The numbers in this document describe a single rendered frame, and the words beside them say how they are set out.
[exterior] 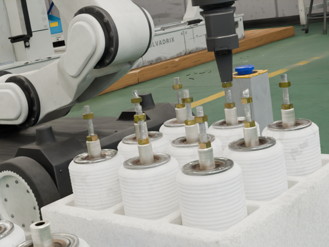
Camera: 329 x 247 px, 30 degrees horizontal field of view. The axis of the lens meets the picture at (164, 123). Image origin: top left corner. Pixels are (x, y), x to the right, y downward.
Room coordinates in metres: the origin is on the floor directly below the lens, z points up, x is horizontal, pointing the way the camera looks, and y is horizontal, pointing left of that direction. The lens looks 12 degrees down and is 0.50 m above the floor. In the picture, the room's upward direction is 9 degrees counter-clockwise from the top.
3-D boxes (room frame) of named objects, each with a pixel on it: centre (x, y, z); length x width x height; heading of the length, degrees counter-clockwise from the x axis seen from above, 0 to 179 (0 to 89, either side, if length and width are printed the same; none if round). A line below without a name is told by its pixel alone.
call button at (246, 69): (1.28, -0.18, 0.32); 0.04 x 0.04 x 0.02
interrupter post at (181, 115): (1.18, -0.04, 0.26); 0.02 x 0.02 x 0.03
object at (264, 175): (0.93, -0.13, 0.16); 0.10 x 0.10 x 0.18
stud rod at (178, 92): (1.18, -0.04, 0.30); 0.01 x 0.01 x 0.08
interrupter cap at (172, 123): (1.18, -0.04, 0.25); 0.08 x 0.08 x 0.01
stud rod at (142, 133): (0.93, 0.04, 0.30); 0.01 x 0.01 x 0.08
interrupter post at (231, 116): (1.10, -0.12, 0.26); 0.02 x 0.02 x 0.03
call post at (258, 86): (1.28, -0.18, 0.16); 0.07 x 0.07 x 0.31; 48
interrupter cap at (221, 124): (1.10, -0.12, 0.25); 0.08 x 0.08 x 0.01
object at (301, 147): (1.02, -0.21, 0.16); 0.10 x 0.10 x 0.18
